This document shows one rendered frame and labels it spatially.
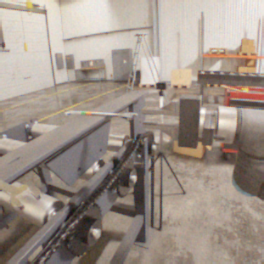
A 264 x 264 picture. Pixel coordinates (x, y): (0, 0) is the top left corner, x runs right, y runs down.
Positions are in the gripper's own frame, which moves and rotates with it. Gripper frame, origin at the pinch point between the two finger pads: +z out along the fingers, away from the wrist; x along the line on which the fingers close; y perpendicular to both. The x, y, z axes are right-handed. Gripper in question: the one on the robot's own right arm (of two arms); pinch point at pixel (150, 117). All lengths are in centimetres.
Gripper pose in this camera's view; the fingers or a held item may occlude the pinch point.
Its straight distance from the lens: 51.0
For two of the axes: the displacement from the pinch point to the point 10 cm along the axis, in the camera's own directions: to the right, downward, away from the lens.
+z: -9.2, -1.0, 3.8
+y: 3.9, -3.7, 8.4
